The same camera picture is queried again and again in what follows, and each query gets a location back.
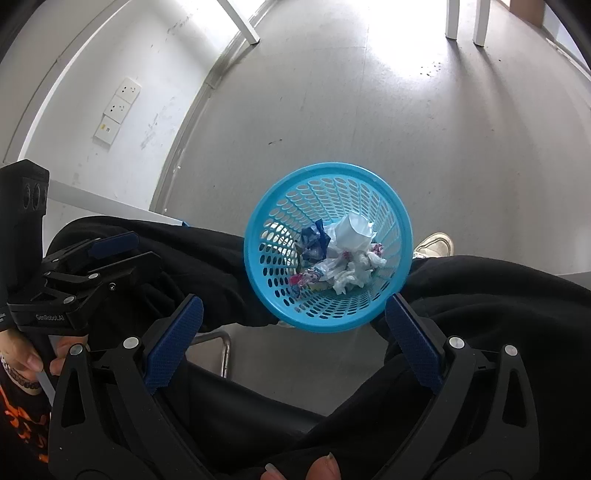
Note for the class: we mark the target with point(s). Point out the person's left hand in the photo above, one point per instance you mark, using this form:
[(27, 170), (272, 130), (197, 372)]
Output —
[(21, 353)]

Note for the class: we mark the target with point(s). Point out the white furniture leg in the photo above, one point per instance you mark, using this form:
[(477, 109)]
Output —
[(481, 23), (452, 18), (242, 23)]

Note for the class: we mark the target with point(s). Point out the person's right hand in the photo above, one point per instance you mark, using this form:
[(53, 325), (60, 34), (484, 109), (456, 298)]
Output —
[(323, 468)]

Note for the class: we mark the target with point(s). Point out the person's black pants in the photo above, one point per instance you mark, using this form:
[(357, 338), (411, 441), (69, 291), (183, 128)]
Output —
[(485, 300)]

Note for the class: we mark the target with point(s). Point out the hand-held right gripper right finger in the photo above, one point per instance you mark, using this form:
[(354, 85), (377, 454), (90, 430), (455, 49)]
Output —
[(413, 341)]

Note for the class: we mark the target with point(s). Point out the translucent white plastic bag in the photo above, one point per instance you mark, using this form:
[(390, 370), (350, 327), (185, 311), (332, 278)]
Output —
[(339, 277)]

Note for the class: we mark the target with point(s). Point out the person's white shoe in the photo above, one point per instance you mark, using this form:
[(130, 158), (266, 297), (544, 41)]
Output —
[(436, 244)]

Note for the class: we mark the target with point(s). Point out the black shirt with orange print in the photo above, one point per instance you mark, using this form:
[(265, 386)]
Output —
[(23, 415)]

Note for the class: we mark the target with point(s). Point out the metal chair frame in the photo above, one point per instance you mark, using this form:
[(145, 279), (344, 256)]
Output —
[(225, 355)]

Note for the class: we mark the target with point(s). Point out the pink candy wrapper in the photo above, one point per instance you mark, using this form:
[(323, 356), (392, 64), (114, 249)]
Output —
[(307, 277)]

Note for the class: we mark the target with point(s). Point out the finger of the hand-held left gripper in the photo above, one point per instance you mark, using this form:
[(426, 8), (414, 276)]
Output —
[(115, 243), (129, 267)]

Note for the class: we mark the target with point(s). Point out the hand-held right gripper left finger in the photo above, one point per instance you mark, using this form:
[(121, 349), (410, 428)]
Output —
[(178, 341)]

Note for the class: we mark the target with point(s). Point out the white paper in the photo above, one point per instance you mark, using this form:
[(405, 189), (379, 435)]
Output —
[(353, 230)]

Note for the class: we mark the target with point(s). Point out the blue packet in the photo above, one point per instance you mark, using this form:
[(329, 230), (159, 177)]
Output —
[(316, 240)]

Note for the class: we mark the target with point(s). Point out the white wall socket panel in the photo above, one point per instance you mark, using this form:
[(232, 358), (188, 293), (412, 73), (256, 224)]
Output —
[(115, 110)]

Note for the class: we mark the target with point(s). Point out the blue plastic basket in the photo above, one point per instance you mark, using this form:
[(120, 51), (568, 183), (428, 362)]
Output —
[(323, 184)]

